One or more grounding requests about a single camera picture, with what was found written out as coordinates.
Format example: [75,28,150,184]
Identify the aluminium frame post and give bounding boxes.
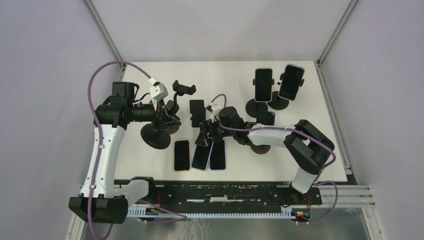
[82,0,123,61]
[316,0,360,65]

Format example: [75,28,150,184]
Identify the dark phone on wooden stand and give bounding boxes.
[256,111,276,126]

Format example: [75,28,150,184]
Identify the aluminium frame post left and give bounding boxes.
[82,0,123,61]

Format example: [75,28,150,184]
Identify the black round clamp stand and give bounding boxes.
[140,78,197,150]

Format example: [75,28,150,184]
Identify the cream cased phone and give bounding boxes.
[173,140,191,172]

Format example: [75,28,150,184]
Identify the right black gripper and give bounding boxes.
[195,115,235,147]

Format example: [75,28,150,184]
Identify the lilac cased phone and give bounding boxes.
[191,143,214,171]

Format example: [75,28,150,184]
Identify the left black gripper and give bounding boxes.
[127,97,181,132]

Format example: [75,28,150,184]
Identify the black folding phone stand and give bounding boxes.
[189,99,206,128]

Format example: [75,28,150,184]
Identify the aluminium frame post right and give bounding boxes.
[316,0,360,65]

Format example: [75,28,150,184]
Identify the white slotted cable duct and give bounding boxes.
[127,204,296,220]

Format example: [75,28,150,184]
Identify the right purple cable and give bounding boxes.
[210,93,339,225]

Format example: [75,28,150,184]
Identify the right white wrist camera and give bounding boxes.
[206,100,222,122]

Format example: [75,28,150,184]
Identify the purple cable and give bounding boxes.
[210,93,339,225]
[86,60,188,240]

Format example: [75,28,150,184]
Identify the white cased phone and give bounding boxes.
[254,68,274,103]

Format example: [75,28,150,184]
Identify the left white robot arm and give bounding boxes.
[68,81,181,224]

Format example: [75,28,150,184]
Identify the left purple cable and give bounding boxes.
[86,60,188,240]

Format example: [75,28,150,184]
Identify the light blue cased phone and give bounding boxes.
[209,140,227,171]

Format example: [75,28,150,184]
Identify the phone on far right stand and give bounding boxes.
[278,64,305,101]

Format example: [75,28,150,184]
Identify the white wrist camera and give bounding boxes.
[148,77,169,108]
[206,100,222,122]

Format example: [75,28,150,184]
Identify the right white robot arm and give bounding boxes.
[195,106,336,204]

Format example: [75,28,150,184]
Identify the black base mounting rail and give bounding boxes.
[114,178,323,216]

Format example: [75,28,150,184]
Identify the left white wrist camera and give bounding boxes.
[148,77,169,108]

